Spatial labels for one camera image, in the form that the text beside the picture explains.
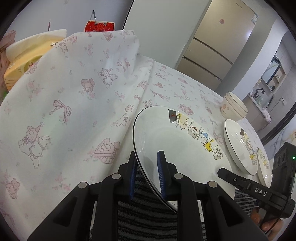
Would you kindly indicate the finger of the right gripper das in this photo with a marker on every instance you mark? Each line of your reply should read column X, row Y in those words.
column 249, row 188

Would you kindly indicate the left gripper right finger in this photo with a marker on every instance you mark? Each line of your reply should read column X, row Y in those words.
column 166, row 173

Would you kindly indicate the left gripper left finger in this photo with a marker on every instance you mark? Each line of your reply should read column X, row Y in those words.
column 128, row 172

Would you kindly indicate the large white cartoon plate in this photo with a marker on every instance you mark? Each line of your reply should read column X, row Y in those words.
column 185, row 143

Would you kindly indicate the person right hand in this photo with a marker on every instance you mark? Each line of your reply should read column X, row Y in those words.
column 274, row 225

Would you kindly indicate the white cartoon plate at edge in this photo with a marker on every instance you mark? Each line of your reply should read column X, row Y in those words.
column 264, row 170

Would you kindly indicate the striped grey black garment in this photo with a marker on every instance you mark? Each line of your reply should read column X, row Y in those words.
column 145, row 217

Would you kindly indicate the pink cloth on vanity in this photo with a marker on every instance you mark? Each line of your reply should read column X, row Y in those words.
column 266, row 114

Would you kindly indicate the bathroom vanity cabinet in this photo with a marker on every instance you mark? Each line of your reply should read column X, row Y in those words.
column 255, row 114

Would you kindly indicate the pink patterned white tablecloth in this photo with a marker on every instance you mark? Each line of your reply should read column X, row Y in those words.
column 71, row 119

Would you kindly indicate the black faucet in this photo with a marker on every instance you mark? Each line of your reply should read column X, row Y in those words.
column 257, row 92

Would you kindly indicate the white bowl pink rim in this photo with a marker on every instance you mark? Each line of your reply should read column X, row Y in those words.
column 230, row 112

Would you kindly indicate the white bowl black rim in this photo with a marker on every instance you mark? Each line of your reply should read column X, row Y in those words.
column 237, row 103

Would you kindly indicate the bathroom mirror cabinet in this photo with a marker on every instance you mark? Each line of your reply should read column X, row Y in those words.
column 274, row 74

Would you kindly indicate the red gift box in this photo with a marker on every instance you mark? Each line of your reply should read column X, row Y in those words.
column 99, row 26

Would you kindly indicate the beige three-door refrigerator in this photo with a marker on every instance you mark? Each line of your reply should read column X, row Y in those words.
column 218, row 41

